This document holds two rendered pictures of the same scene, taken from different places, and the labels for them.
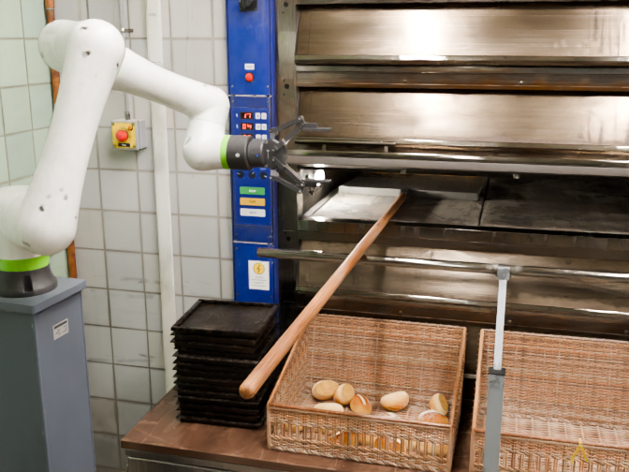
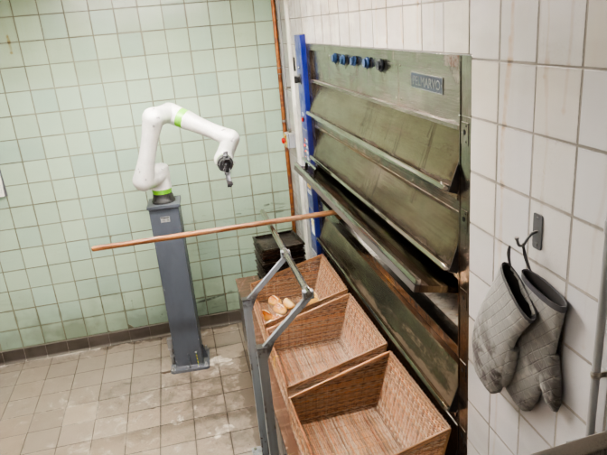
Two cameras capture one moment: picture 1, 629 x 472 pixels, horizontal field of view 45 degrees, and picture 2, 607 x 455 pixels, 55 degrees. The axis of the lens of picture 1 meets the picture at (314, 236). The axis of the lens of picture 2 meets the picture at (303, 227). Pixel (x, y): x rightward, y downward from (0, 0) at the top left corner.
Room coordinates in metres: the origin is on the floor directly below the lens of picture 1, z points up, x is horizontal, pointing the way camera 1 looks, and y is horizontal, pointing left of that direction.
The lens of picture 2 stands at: (0.97, -2.98, 2.22)
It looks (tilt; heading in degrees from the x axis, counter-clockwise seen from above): 19 degrees down; 64
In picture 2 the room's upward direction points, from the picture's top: 5 degrees counter-clockwise
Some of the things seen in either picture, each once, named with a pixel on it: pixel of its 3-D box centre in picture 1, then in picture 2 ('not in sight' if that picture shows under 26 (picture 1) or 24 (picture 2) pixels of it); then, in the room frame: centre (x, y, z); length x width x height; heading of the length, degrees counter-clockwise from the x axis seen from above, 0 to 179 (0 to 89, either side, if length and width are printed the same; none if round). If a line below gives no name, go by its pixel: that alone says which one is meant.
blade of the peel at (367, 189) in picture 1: (413, 184); not in sight; (3.13, -0.41, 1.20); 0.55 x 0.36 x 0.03; 74
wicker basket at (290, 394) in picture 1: (372, 384); (296, 297); (2.24, -0.18, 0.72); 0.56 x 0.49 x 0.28; 75
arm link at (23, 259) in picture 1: (21, 227); (158, 178); (1.76, 0.69, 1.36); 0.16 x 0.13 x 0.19; 41
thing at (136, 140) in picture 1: (128, 134); (290, 139); (2.68, 0.65, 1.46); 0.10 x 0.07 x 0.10; 75
